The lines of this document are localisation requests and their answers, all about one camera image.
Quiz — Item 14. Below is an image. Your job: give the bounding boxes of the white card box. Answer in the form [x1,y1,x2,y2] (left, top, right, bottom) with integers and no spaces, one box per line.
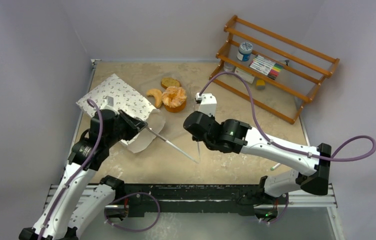
[234,67,255,84]

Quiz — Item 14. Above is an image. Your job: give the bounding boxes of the orange wooden shelf rack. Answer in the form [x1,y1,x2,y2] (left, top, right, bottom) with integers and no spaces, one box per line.
[210,15,340,124]

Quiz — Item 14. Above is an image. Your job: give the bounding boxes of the clear plastic tray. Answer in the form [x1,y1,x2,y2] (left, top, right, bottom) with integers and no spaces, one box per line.
[148,71,209,133]

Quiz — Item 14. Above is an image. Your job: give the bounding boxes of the pack of coloured markers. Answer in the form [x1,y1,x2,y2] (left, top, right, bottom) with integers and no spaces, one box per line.
[249,55,284,80]

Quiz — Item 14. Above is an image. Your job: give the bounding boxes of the fake orange bread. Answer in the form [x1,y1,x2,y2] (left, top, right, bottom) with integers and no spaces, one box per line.
[162,86,187,113]

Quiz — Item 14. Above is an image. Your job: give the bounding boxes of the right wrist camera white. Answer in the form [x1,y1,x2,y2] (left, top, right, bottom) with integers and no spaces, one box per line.
[195,92,217,118]

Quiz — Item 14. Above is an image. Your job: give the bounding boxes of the white jar blue label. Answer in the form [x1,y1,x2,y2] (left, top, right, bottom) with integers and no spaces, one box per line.
[236,41,253,62]

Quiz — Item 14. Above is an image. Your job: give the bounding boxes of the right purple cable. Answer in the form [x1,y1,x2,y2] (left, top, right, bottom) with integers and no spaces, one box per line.
[198,71,376,163]

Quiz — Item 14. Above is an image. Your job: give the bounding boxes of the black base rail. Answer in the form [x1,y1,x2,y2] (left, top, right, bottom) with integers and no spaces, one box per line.
[104,183,288,220]

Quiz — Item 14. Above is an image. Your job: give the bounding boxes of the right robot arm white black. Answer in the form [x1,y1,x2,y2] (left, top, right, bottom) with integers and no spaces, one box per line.
[183,111,332,204]

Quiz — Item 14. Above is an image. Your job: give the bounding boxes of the green white marker pen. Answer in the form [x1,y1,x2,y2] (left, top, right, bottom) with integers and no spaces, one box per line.
[270,163,281,171]

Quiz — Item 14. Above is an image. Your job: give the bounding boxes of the fake bread slice brown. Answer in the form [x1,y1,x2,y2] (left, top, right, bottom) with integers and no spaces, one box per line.
[160,77,181,89]

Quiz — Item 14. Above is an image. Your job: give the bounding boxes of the white patterned paper bag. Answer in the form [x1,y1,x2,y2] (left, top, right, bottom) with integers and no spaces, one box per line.
[75,73,167,154]

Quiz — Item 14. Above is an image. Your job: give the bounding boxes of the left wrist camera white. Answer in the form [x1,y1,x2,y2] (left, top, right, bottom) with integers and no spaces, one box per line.
[102,96,114,109]

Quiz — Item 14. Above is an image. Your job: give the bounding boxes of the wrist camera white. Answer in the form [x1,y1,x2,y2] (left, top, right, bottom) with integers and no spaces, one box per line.
[102,96,114,109]
[195,92,217,118]

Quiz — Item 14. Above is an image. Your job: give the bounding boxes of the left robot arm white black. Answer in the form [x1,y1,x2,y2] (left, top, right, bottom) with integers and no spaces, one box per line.
[18,109,148,240]

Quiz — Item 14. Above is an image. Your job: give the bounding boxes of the yellow grey sponge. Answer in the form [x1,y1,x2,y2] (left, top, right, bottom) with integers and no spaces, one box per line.
[255,78,266,90]

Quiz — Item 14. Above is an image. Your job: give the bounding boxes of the fake croissant tan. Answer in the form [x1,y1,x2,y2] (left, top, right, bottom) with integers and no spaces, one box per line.
[146,88,163,109]

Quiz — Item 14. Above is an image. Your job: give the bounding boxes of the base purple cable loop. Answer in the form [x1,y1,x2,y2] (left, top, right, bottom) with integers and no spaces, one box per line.
[103,191,160,233]

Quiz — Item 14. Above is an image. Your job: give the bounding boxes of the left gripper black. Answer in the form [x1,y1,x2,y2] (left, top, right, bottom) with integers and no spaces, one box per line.
[105,109,146,148]

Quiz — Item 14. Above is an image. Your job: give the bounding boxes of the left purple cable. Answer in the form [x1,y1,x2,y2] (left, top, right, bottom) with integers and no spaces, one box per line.
[37,98,104,240]

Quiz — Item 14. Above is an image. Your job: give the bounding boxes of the metal tongs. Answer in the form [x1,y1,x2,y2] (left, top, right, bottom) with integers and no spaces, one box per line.
[145,127,200,164]

